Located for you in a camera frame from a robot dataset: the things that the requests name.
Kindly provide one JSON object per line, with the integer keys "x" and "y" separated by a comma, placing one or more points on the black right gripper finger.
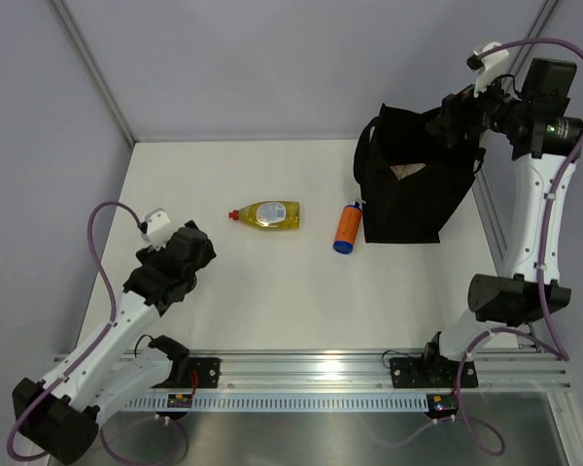
{"x": 448, "y": 130}
{"x": 451, "y": 106}

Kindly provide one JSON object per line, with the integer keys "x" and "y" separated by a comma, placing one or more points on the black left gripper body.
{"x": 151, "y": 255}

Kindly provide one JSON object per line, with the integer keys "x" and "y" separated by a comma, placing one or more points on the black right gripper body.
{"x": 488, "y": 111}

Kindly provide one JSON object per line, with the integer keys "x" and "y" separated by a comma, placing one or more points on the black canvas bag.
{"x": 413, "y": 210}

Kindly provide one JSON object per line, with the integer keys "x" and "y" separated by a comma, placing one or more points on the cream lotion pump bottle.
{"x": 405, "y": 170}

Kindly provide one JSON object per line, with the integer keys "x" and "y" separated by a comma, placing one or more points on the yellow dish soap bottle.
{"x": 269, "y": 215}

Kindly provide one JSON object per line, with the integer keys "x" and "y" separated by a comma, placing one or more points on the orange blue cologne bottle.
{"x": 348, "y": 228}

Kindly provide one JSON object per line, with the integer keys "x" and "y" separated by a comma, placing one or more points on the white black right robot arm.
{"x": 545, "y": 147}

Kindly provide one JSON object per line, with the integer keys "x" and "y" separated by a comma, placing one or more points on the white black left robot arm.
{"x": 63, "y": 412}

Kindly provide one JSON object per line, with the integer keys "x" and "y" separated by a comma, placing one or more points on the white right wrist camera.
{"x": 487, "y": 67}

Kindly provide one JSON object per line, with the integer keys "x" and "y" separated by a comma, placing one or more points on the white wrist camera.
{"x": 156, "y": 228}
{"x": 487, "y": 67}

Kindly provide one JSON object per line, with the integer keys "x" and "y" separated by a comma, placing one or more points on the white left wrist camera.
{"x": 156, "y": 228}

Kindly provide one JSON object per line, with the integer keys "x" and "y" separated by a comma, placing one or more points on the right aluminium frame post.
{"x": 542, "y": 18}

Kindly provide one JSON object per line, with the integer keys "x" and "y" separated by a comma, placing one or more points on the aluminium frame post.
{"x": 76, "y": 37}
{"x": 542, "y": 18}

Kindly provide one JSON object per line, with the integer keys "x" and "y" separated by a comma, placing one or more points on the white slotted cable duct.
{"x": 389, "y": 402}

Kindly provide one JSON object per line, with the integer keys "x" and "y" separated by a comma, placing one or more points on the aluminium mounting rail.
{"x": 356, "y": 371}

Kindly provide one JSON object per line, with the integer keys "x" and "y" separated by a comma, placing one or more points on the left aluminium frame post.
{"x": 76, "y": 37}

